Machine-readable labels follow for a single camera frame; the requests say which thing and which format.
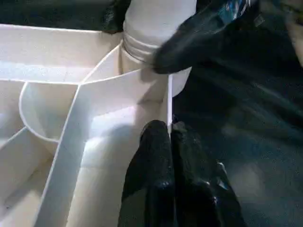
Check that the white plastic table leg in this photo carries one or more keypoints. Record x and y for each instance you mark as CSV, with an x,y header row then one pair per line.
x,y
154,19

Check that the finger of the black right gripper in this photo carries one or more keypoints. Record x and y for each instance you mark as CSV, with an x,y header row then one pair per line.
x,y
116,16

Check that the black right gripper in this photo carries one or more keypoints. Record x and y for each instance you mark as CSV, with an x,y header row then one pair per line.
x,y
241,11

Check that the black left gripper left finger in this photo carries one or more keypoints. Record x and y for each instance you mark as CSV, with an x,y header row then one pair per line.
x,y
149,177

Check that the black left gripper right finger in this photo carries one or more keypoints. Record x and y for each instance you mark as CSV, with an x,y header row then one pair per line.
x,y
198,194

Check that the white plastic table top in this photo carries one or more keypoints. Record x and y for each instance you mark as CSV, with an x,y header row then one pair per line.
x,y
106,99

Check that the black mat cover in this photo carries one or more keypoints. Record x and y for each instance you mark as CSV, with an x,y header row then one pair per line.
x,y
248,142

